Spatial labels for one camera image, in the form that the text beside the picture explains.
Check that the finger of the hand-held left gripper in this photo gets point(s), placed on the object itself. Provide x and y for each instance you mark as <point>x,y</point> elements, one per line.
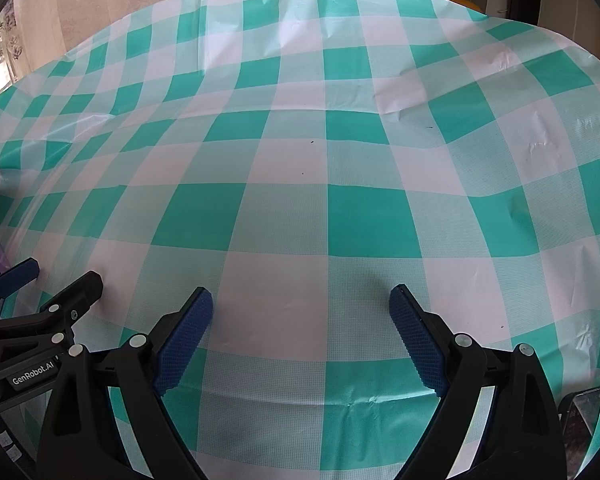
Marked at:
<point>82,295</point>
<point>17,275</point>

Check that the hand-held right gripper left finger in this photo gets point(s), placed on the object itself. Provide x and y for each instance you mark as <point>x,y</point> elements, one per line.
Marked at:
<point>185,345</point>

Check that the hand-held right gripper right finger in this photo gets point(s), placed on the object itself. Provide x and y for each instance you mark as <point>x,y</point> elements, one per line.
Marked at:
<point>415,345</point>

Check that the teal checkered tablecloth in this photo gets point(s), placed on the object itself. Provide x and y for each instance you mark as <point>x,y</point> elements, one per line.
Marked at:
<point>305,185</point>

